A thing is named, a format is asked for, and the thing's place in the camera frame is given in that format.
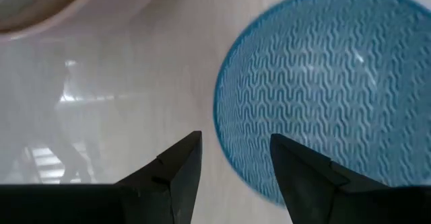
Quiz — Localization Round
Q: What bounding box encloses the blue wave-patterned bowl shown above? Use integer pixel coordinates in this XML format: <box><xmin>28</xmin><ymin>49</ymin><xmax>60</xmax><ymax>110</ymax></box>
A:
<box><xmin>212</xmin><ymin>0</ymin><xmax>431</xmax><ymax>207</ymax></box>

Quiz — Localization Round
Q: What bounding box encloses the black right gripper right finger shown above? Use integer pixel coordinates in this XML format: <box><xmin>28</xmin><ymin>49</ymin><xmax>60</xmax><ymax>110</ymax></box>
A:
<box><xmin>269</xmin><ymin>133</ymin><xmax>393</xmax><ymax>224</ymax></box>

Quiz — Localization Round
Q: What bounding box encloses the grey bowl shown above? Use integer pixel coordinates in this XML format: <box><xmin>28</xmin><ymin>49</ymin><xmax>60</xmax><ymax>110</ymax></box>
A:
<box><xmin>0</xmin><ymin>0</ymin><xmax>94</xmax><ymax>32</ymax></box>

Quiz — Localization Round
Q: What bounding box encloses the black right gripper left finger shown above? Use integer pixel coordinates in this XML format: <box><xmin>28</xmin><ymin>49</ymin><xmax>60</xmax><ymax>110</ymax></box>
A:
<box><xmin>114</xmin><ymin>130</ymin><xmax>203</xmax><ymax>224</ymax></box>

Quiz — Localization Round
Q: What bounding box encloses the white bowl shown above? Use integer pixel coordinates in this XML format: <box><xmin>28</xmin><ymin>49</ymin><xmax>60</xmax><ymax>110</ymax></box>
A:
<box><xmin>0</xmin><ymin>0</ymin><xmax>166</xmax><ymax>44</ymax></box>

